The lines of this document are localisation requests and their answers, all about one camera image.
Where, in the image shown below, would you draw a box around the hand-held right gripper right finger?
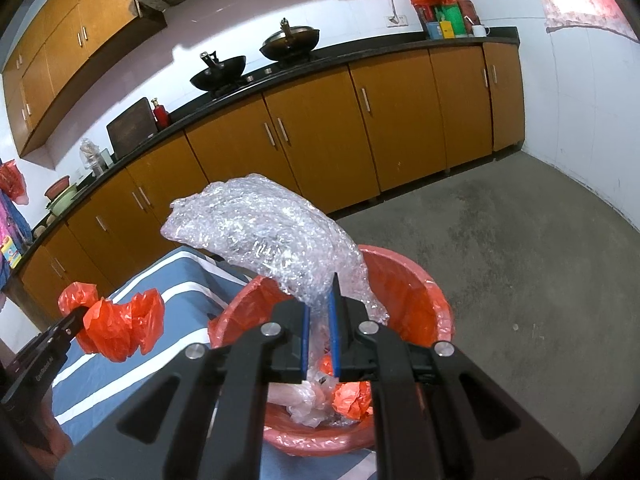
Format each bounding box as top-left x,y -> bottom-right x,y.
327,274 -> 583,480

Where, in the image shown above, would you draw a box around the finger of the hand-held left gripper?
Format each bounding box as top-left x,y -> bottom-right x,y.
25,305 -> 93,361

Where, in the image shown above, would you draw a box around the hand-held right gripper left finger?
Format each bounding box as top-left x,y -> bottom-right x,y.
52,301 -> 312,480

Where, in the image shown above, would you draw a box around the long red plastic bag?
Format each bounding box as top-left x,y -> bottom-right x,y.
57,282 -> 166,363

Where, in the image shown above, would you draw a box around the clear plastic bag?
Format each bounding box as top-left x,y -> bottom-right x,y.
287,350 -> 346,428

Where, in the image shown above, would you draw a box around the knotted red plastic bag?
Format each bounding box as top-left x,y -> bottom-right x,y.
320,355 -> 373,421

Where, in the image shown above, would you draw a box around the large red plastic basin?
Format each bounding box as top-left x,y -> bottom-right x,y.
207,245 -> 456,458

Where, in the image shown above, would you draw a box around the clear bubble wrap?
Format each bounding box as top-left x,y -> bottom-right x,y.
160,173 -> 391,341

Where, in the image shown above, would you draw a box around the person's left forearm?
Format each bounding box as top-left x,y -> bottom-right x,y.
42,395 -> 76,458

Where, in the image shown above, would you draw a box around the small colourful packet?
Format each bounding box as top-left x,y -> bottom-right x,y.
2,237 -> 22,268

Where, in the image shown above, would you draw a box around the blue white striped cloth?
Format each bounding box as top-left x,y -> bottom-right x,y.
50,246 -> 378,480

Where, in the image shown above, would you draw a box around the green basin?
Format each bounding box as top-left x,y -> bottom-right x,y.
47,184 -> 81,217

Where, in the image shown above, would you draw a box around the small red bowl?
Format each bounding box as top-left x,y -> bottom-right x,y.
45,176 -> 71,200

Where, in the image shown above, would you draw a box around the hanging red plastic bag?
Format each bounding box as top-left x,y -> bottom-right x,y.
0,160 -> 27,206

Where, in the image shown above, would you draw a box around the glass jar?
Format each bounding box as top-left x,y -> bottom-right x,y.
80,138 -> 106,176

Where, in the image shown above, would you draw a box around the wooden lower kitchen cabinets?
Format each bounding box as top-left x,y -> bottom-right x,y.
17,40 -> 526,306

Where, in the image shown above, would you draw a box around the dark wooden cutting board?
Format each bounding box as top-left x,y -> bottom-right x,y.
106,97 -> 158,161

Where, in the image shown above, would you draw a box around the red bottle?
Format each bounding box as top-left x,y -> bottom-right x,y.
151,100 -> 172,131

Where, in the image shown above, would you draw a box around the black wok without lid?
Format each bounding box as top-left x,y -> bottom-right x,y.
190,51 -> 247,93

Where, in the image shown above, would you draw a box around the black kitchen countertop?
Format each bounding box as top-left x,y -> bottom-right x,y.
12,26 -> 518,271

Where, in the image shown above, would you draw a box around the black wok with lid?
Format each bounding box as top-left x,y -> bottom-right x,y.
259,17 -> 321,63

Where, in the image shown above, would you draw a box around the red bag of bottles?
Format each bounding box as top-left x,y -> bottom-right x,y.
407,0 -> 476,40

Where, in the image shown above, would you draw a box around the long wooden wall cabinet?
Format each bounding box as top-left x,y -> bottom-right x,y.
2,0 -> 168,158

